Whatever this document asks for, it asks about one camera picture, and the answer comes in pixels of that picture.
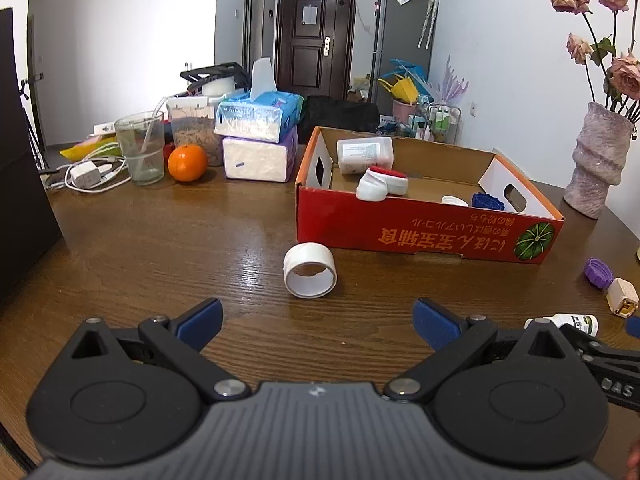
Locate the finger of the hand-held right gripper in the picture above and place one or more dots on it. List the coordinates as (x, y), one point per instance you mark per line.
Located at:
(633, 326)
(595, 347)

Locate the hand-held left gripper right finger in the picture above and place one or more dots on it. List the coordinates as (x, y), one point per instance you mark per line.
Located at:
(436, 325)

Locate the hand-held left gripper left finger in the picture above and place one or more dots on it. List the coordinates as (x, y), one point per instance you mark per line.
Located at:
(200, 322)

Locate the small white green-label bottle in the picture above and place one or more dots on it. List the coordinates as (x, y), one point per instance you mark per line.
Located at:
(575, 321)

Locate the red and orange cardboard box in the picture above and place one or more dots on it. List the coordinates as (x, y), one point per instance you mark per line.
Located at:
(400, 230)

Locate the white plastic cap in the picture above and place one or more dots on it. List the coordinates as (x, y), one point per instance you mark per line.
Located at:
(454, 201)

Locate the white tape roll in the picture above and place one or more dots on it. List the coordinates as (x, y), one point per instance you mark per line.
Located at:
(307, 255)

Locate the blue ridged cap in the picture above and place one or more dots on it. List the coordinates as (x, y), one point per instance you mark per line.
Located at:
(487, 201)

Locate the white bottle with red cap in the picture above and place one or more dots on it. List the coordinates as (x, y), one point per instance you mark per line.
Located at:
(372, 187)

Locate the clear plastic container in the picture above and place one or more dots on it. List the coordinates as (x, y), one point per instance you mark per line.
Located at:
(365, 152)

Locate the purple bottle cap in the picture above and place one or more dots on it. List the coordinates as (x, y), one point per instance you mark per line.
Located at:
(598, 272)

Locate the orange fruit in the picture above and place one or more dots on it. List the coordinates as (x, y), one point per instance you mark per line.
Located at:
(187, 162)

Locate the pink textured vase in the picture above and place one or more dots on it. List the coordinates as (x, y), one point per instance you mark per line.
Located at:
(597, 160)

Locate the purple tissue pack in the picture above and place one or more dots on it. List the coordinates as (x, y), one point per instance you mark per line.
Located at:
(255, 160)

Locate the clear glass cup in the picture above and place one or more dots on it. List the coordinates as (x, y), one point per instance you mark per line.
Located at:
(142, 155)

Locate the white charger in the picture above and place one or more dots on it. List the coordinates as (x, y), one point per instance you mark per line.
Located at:
(87, 175)

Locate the clear food jar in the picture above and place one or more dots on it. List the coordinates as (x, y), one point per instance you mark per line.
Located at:
(192, 135)

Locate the metal shelf rack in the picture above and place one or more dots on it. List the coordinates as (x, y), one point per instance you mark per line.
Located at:
(440, 122)

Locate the yellow packet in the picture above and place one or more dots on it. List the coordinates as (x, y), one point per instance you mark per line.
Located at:
(87, 149)

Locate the blue tissue pack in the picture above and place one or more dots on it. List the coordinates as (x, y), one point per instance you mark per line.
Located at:
(260, 115)

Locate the pink bucket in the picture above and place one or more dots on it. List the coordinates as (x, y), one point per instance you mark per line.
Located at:
(402, 110)

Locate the black monitor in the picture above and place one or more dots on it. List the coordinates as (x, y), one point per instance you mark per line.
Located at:
(22, 185)

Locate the black tripod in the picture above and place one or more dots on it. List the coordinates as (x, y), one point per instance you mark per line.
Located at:
(37, 152)

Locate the white bowl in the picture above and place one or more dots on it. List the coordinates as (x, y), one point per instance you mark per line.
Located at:
(218, 87)

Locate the lilac clothes hangers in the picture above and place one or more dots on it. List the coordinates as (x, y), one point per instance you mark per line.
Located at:
(452, 85)

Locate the dried pink rose bouquet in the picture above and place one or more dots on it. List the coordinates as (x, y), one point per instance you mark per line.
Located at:
(625, 77)

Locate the dark brown door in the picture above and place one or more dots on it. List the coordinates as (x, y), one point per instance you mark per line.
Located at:
(310, 55)

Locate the grey refrigerator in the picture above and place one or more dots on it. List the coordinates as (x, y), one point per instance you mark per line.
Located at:
(400, 30)

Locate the folded umbrellas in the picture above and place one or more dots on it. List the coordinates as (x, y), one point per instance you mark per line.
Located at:
(429, 15)

